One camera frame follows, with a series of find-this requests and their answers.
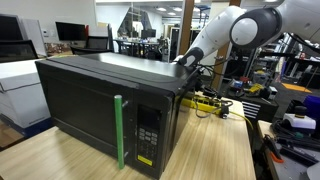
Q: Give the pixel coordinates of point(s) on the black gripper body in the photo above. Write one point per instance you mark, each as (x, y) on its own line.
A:
(210, 91)

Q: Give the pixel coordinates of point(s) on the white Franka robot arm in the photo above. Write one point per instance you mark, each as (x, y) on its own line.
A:
(216, 30)

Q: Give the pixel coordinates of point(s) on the yellow tool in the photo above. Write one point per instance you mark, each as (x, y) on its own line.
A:
(256, 88)

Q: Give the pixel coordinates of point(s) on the black equipment cart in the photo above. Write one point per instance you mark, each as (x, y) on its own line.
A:
(266, 106)

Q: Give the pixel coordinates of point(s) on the small white box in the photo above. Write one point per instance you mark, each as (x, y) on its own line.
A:
(272, 92)

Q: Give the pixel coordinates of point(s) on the black computer monitor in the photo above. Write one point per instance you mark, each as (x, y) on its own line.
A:
(148, 34)
(70, 31)
(10, 28)

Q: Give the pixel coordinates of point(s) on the orange floor mat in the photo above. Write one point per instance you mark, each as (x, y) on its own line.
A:
(296, 87)

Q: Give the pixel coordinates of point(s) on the white box with black knob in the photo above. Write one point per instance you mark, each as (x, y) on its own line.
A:
(298, 120)

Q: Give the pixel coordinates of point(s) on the blue plastic bin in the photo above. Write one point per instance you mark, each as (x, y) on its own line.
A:
(312, 106)

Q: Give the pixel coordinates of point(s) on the black metal bar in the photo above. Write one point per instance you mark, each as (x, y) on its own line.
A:
(298, 155)

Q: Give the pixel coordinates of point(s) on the black microwave oven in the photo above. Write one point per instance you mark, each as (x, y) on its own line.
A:
(100, 100)

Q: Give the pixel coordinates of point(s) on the brown parts pile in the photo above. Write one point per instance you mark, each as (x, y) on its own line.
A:
(58, 48)

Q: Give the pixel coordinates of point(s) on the white board panel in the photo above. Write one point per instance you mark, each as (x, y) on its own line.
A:
(33, 36)

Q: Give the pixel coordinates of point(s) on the white cardboard box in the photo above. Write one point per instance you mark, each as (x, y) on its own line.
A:
(20, 93)

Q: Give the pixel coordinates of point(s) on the white wall thermostat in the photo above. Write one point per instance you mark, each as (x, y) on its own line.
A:
(45, 32)

